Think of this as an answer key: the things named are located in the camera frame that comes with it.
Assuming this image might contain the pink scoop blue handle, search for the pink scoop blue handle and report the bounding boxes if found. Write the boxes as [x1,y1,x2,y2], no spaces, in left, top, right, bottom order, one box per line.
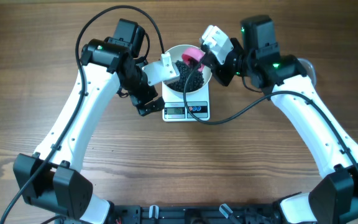
[181,47,205,69]

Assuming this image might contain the white bowl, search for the white bowl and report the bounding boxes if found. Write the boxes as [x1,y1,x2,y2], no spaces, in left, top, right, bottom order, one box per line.
[167,44,212,87]

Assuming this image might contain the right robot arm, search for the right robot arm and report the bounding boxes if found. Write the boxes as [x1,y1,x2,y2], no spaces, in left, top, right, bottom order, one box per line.
[200,15,358,223]

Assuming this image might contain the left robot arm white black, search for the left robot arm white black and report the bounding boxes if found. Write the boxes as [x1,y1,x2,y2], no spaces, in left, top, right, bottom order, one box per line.
[13,39,175,223]

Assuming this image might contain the black beans in bowl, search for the black beans in bowl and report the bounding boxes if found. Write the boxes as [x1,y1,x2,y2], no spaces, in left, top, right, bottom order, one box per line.
[167,60,204,93]

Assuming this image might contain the white digital kitchen scale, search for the white digital kitchen scale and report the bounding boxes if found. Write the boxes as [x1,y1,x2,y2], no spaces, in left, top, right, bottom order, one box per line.
[162,83,210,122]

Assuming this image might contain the clear plastic container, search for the clear plastic container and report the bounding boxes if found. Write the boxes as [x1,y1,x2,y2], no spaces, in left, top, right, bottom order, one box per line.
[298,58,316,86]

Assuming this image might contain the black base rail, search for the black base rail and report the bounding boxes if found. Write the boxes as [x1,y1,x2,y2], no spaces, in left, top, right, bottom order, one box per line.
[107,203,287,224]

